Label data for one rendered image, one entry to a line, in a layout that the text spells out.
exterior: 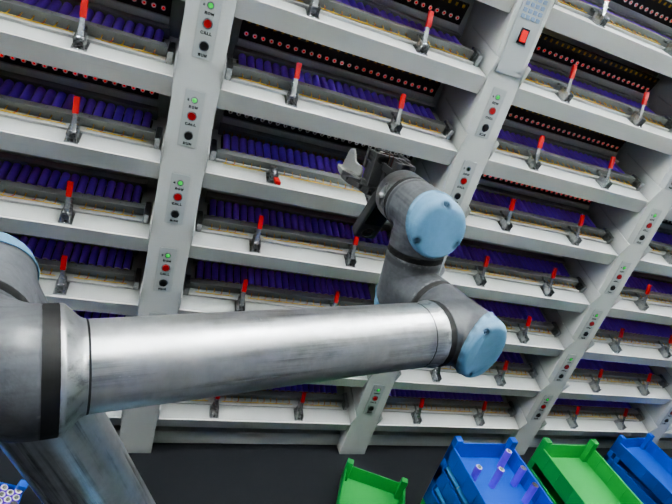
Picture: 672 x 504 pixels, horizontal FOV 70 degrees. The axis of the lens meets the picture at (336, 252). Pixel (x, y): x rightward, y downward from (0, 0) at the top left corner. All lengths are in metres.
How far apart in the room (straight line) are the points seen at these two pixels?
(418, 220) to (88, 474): 0.54
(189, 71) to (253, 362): 0.75
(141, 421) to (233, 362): 1.08
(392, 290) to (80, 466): 0.47
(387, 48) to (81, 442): 0.95
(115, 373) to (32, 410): 0.06
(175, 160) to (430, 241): 0.65
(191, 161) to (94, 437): 0.65
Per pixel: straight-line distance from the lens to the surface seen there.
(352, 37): 1.15
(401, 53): 1.19
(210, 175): 1.16
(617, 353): 2.10
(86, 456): 0.70
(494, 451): 1.53
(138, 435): 1.60
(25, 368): 0.45
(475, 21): 1.44
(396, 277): 0.75
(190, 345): 0.48
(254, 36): 1.28
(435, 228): 0.71
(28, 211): 1.27
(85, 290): 1.34
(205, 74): 1.11
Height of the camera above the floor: 1.22
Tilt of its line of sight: 22 degrees down
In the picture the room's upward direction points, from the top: 18 degrees clockwise
